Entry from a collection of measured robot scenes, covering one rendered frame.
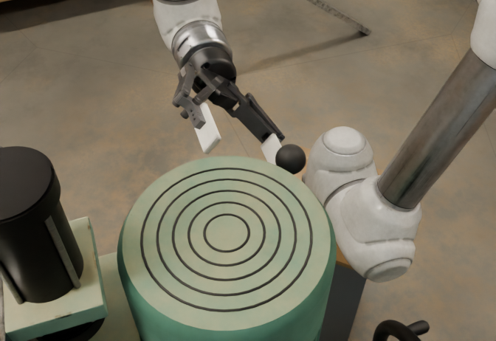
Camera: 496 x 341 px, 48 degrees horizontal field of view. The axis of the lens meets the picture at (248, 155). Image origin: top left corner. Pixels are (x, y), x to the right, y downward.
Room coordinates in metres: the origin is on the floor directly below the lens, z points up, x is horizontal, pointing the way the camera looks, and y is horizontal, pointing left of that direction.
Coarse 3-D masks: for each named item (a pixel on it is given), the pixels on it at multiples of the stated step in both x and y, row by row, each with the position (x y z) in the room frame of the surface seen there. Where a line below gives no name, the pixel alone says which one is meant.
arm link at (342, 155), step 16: (336, 128) 0.98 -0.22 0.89; (352, 128) 0.98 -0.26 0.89; (320, 144) 0.94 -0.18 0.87; (336, 144) 0.92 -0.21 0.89; (352, 144) 0.92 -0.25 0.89; (368, 144) 0.94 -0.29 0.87; (320, 160) 0.90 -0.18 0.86; (336, 160) 0.89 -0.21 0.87; (352, 160) 0.88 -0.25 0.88; (368, 160) 0.90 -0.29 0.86; (320, 176) 0.88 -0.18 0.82; (336, 176) 0.86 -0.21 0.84; (352, 176) 0.86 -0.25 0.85; (368, 176) 0.87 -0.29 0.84; (320, 192) 0.86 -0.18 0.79
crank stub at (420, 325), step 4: (420, 320) 0.48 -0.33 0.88; (412, 324) 0.47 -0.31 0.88; (416, 324) 0.47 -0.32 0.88; (420, 324) 0.47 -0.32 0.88; (424, 324) 0.47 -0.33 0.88; (428, 324) 0.47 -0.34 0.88; (412, 328) 0.46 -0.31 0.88; (416, 328) 0.46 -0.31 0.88; (420, 328) 0.46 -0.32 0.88; (424, 328) 0.46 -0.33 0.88; (428, 328) 0.46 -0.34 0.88; (416, 332) 0.46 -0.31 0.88; (420, 332) 0.46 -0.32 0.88; (424, 332) 0.46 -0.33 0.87
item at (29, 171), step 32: (0, 160) 0.23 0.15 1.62; (32, 160) 0.23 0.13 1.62; (0, 192) 0.20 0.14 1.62; (32, 192) 0.20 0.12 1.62; (0, 224) 0.18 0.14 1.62; (32, 224) 0.19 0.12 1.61; (64, 224) 0.21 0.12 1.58; (0, 256) 0.19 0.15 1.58; (32, 256) 0.19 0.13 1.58; (64, 256) 0.20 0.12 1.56; (96, 256) 0.22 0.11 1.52; (32, 288) 0.18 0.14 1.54; (64, 288) 0.19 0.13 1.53; (96, 288) 0.20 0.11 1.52; (32, 320) 0.17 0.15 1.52; (64, 320) 0.17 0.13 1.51; (96, 320) 0.20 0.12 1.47
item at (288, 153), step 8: (288, 144) 0.43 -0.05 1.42; (280, 152) 0.42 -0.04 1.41; (288, 152) 0.42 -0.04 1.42; (296, 152) 0.42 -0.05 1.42; (304, 152) 0.43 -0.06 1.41; (280, 160) 0.41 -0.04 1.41; (288, 160) 0.41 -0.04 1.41; (296, 160) 0.41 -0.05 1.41; (304, 160) 0.42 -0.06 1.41; (288, 168) 0.41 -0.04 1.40; (296, 168) 0.41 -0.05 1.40
